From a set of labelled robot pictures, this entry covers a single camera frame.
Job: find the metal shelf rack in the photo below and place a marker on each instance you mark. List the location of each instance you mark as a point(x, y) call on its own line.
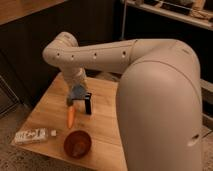
point(134, 20)

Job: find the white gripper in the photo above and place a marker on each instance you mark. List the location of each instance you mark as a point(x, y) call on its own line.
point(76, 77)

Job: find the wooden table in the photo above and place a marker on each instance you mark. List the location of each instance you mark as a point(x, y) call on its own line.
point(106, 153)

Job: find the orange carrot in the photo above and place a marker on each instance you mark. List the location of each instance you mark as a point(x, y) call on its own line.
point(70, 116)

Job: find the red-brown bowl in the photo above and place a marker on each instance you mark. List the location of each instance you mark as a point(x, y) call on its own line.
point(77, 144)

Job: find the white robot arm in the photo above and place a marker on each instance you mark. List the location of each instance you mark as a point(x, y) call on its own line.
point(158, 99)

